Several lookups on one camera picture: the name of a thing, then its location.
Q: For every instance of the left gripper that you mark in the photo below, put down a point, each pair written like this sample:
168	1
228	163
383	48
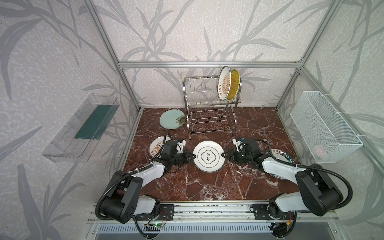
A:
182	157

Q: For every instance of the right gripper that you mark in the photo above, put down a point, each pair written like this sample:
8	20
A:
235	154

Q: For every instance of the white plate green emblem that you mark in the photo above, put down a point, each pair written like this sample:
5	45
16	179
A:
209	156

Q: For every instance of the small orange sun plate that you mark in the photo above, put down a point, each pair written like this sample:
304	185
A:
155	149

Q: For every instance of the large orange sun plate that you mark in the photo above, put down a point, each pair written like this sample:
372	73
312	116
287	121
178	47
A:
224	83

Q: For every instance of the yellow green striped plate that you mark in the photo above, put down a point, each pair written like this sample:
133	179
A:
235	85

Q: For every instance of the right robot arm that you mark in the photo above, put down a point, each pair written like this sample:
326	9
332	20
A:
320	190

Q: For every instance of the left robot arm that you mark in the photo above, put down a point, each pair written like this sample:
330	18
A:
122	199

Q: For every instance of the stainless steel dish rack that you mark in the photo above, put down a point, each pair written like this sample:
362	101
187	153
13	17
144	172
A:
205	113

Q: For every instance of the light green flower plate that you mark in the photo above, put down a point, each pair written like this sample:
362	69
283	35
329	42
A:
172	119

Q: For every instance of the white plate green rim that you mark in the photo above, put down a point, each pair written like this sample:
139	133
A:
281	155

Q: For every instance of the clear plastic tray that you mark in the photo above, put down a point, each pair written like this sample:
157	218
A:
77	140

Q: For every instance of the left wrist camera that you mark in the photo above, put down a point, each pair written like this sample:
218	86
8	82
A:
180	146

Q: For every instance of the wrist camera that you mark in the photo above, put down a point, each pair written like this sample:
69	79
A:
238	142
180	146

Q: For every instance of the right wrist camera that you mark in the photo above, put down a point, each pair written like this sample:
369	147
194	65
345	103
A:
238	142

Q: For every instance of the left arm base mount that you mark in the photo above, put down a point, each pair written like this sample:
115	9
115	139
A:
162	212

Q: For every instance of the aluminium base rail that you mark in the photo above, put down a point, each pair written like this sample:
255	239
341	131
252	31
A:
219	212

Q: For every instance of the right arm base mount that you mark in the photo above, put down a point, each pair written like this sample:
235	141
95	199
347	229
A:
269	212

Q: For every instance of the white wire mesh basket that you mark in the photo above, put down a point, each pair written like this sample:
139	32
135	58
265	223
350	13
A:
325	131

